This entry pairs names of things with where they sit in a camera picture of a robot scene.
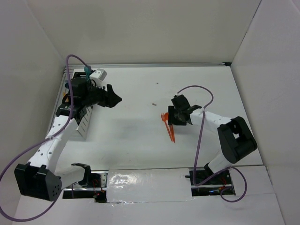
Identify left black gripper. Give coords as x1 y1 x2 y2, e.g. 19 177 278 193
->
82 81 122 108

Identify orange fork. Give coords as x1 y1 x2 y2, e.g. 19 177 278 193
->
161 113 172 141

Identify teal spoon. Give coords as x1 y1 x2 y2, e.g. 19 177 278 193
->
84 66 92 81

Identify orange spoon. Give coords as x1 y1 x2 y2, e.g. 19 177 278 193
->
165 113 169 122

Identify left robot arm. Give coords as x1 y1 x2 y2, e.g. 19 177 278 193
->
14 77 122 202

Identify black utensil caddy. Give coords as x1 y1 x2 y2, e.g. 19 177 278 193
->
71 72 89 83

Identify white utensil caddy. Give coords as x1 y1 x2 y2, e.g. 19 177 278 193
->
76 106 93 140

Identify white taped paper sheet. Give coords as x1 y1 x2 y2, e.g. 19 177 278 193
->
106 168 192 203

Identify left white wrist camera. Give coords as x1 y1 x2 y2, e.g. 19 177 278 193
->
90 68 107 87

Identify aluminium frame rail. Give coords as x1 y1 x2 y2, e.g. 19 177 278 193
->
63 62 232 70

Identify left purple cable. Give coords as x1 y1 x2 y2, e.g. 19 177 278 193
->
0 54 92 222

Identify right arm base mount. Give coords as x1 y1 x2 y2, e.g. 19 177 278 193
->
185 169 235 197

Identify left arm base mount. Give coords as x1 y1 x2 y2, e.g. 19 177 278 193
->
62 171 108 203

